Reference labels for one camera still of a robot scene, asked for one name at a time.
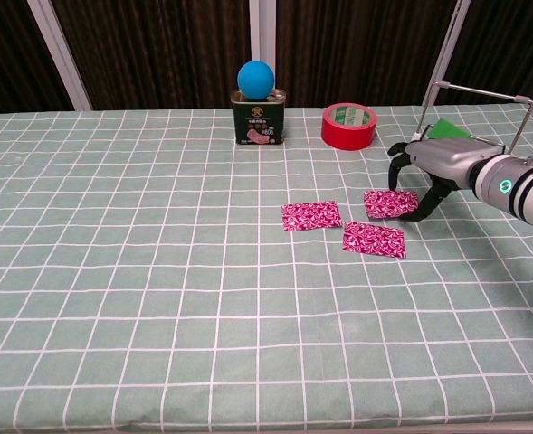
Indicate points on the dark green tin can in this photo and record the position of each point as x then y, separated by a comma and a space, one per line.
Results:
259, 124

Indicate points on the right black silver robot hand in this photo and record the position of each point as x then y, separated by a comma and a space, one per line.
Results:
442, 158

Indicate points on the green checked tablecloth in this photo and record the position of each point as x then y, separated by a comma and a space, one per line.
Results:
157, 294

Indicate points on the white partition post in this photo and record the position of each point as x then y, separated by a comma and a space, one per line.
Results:
60, 54
261, 27
447, 45

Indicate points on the dark brown curtain panel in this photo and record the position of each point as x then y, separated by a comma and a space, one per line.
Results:
3, 54
510, 45
361, 50
157, 54

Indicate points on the red tape roll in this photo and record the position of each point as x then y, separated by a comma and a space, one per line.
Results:
347, 135

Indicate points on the blue ball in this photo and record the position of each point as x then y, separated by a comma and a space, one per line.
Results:
256, 80

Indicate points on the pink patterned card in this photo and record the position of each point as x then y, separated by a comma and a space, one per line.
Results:
390, 203
311, 216
374, 239

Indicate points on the green toy block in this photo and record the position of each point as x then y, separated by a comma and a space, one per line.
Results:
447, 130

